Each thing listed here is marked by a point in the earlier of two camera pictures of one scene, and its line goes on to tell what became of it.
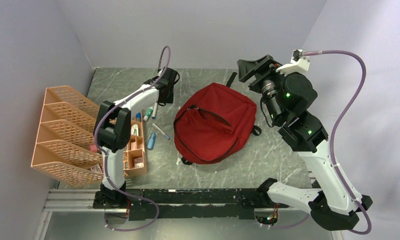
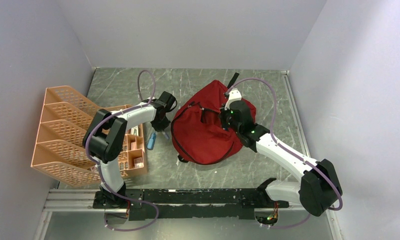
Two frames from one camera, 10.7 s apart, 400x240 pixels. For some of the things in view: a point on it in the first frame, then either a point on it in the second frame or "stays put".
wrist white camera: (298, 63) -> (234, 95)
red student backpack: (213, 123) stays put
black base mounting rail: (200, 203) stays put
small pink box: (139, 162) stays put
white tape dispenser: (135, 130) stays put
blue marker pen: (151, 142) stays put
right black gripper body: (269, 86) -> (226, 121)
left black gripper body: (169, 99) -> (159, 125)
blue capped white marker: (165, 135) stays put
